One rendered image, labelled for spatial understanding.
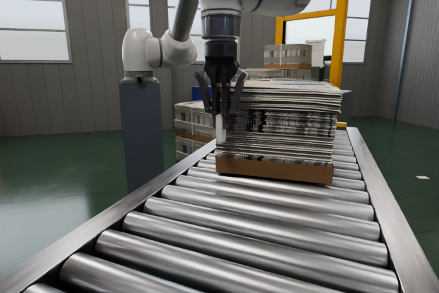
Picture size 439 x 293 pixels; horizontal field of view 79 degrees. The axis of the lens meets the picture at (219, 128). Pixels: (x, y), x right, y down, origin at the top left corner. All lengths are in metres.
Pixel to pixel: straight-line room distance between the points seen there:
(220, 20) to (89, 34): 4.45
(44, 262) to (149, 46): 1.15
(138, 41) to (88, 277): 1.17
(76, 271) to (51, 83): 4.71
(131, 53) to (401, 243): 1.29
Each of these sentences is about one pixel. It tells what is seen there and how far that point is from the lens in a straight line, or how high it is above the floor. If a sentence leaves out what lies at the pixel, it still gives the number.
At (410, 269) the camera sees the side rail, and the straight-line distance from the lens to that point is 0.50.
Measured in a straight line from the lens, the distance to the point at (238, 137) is 0.67.
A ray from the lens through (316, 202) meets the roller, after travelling 0.62.
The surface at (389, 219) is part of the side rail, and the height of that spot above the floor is 0.80.
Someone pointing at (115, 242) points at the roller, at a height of 0.80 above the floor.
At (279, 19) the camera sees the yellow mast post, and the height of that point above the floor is 1.61.
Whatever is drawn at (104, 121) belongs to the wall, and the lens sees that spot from 5.02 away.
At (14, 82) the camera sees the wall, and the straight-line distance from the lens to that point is 5.27.
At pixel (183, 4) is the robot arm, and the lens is 1.31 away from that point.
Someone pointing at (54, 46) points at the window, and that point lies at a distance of 5.05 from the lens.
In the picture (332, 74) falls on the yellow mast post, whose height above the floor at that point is 1.00.
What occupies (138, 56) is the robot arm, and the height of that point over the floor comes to 1.13.
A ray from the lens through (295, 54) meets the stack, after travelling 2.62.
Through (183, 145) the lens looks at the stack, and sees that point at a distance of 1.89.
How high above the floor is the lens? 1.07
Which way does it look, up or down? 13 degrees down
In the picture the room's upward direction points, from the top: straight up
